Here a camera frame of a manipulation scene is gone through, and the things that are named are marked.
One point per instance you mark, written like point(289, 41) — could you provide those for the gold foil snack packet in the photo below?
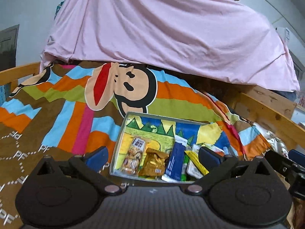
point(154, 163)

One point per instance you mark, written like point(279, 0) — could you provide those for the blue snack packet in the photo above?
point(175, 163)

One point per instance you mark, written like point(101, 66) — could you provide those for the green white small packet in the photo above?
point(184, 168)

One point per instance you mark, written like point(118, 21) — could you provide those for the white pink snack packet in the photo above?
point(192, 169)

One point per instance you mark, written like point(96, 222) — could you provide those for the clear nut snack packet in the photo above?
point(133, 157)

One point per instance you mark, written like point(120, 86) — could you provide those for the pink sheet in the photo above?
point(218, 39)

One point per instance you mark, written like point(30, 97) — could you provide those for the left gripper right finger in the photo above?
point(218, 167)

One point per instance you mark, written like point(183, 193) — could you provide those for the yellow snack bar packet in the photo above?
point(194, 159)

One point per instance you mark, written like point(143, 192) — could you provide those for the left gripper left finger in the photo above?
point(88, 166)

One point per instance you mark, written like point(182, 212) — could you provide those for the grey metal tray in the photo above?
point(161, 133)

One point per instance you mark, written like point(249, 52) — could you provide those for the grey door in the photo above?
point(8, 47)

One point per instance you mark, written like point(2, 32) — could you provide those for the colourful monkey bedspread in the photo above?
point(67, 111)

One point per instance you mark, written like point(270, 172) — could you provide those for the wooden bed frame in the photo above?
point(268, 109)

